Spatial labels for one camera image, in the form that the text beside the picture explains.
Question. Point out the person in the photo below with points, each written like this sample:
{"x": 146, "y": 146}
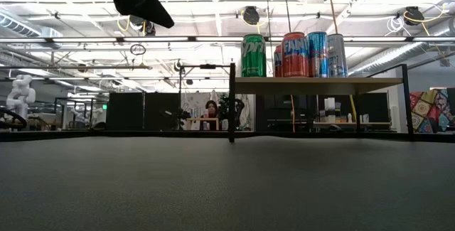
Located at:
{"x": 212, "y": 108}

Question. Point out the small wooden table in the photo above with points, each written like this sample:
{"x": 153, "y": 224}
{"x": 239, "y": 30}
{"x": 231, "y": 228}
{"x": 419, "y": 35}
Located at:
{"x": 202, "y": 119}

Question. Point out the black table frame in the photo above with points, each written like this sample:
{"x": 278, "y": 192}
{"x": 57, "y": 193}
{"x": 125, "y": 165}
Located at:
{"x": 142, "y": 135}

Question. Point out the colourful patchwork quilt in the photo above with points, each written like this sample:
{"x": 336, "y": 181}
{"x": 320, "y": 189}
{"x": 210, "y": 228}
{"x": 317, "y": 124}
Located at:
{"x": 432, "y": 110}

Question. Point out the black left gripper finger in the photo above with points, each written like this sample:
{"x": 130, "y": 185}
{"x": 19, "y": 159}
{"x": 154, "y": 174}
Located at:
{"x": 142, "y": 5}

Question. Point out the green Sprite can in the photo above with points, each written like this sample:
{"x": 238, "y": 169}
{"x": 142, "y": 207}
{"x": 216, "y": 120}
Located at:
{"x": 253, "y": 60}

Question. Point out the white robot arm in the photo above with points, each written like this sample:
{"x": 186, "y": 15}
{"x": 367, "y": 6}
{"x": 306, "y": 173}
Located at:
{"x": 21, "y": 96}

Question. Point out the blue silver Red Bull can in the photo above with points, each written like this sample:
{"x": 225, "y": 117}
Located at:
{"x": 317, "y": 60}

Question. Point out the red Fanta strawberry can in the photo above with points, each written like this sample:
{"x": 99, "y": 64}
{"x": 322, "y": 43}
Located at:
{"x": 277, "y": 64}
{"x": 295, "y": 64}

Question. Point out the green potted plant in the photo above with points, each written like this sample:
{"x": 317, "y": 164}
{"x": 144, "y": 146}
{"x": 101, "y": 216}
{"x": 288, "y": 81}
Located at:
{"x": 224, "y": 106}

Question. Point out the white paper roll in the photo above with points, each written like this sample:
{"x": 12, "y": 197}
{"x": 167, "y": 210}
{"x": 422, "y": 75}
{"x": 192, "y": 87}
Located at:
{"x": 330, "y": 108}

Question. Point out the black partition panel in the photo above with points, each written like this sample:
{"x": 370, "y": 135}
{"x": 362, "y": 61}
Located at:
{"x": 124, "y": 112}
{"x": 161, "y": 106}

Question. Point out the white slim energy drink can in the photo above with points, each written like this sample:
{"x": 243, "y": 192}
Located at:
{"x": 337, "y": 60}

